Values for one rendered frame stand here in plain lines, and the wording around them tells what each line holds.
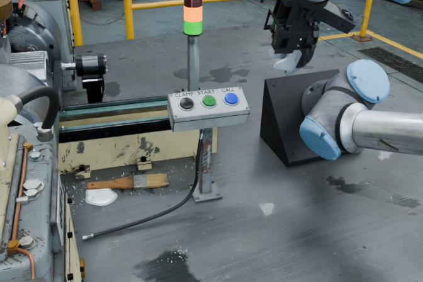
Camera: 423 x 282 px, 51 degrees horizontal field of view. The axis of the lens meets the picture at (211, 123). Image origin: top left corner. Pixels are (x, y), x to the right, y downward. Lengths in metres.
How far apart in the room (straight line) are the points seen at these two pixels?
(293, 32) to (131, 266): 0.56
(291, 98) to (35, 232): 0.90
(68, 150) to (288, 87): 0.62
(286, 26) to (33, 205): 0.53
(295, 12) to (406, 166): 0.67
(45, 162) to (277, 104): 0.77
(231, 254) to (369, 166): 0.51
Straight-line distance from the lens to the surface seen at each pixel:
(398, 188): 1.25
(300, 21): 0.85
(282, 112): 1.25
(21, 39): 1.32
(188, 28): 1.46
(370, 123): 1.00
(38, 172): 0.62
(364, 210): 1.15
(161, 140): 1.20
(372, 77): 1.14
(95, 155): 1.21
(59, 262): 0.59
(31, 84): 0.95
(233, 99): 0.97
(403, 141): 0.96
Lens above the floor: 1.51
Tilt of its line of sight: 30 degrees down
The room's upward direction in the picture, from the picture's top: 1 degrees clockwise
